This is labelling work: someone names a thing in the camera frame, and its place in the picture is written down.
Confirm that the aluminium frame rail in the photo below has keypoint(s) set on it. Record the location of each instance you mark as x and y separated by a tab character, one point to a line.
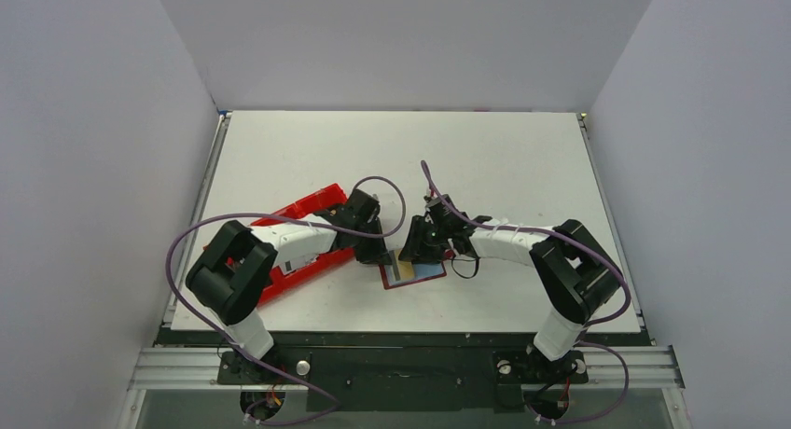
196	369

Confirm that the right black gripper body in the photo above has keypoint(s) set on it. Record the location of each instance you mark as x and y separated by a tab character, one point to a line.
422	245

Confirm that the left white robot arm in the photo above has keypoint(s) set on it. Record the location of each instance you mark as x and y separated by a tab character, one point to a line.
231	274

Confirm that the silver credit card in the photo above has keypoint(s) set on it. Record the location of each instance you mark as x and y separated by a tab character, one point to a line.
297	263

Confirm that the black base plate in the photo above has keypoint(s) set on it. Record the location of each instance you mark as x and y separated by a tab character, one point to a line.
362	371

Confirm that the red leather card holder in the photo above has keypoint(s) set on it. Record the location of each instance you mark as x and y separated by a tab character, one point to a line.
424	273

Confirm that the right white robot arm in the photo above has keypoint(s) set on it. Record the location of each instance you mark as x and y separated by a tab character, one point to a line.
579	277

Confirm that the red plastic tray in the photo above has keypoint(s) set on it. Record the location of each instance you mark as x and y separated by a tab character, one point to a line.
291	241

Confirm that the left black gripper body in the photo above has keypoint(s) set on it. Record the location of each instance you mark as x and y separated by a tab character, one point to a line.
376	249

